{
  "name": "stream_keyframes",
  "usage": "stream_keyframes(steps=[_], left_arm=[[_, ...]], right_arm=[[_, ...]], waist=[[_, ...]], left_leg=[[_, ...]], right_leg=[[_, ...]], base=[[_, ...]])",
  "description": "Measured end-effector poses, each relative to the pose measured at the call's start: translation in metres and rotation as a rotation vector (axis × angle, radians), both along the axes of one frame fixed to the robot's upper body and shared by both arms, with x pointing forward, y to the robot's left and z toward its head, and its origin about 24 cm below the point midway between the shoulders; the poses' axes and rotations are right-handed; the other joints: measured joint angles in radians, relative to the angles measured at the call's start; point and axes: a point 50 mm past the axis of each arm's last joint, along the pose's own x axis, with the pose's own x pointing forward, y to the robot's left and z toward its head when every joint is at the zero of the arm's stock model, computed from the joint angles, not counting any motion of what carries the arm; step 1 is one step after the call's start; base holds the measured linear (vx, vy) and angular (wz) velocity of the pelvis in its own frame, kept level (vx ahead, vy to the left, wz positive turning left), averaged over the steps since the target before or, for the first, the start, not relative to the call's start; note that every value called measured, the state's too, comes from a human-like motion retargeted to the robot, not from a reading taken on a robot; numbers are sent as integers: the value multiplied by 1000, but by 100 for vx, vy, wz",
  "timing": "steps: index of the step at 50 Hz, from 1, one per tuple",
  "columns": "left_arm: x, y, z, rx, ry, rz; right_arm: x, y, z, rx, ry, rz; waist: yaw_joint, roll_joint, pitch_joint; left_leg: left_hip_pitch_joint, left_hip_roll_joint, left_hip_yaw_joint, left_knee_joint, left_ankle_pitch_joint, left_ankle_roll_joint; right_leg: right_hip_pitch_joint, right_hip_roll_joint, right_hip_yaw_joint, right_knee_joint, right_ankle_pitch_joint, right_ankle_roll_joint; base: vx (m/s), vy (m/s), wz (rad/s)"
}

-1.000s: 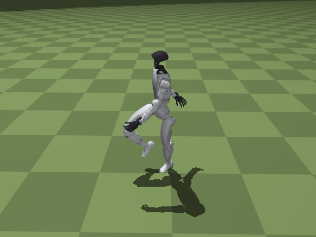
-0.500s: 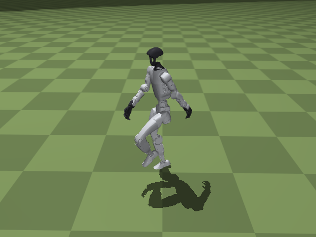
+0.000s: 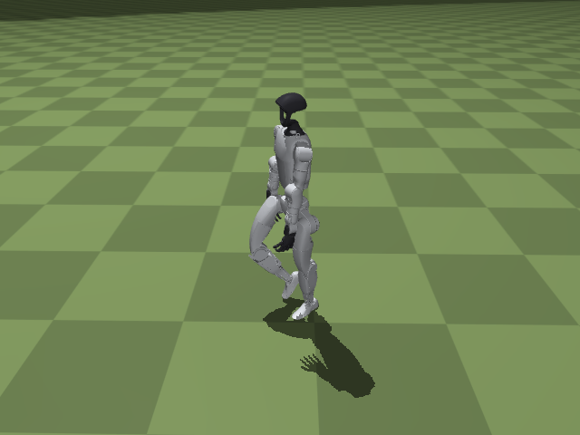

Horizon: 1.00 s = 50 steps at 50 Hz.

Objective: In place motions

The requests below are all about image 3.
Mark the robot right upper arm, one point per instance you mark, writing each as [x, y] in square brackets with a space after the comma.
[272, 161]

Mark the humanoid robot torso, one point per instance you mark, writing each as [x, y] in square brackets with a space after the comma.
[284, 148]

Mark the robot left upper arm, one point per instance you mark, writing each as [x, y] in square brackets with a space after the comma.
[302, 155]

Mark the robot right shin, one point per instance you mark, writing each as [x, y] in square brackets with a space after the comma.
[273, 266]

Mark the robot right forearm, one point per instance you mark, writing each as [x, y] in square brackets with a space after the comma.
[273, 182]

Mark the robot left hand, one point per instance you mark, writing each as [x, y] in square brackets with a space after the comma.
[287, 241]

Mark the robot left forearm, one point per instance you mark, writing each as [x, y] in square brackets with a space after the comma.
[293, 205]

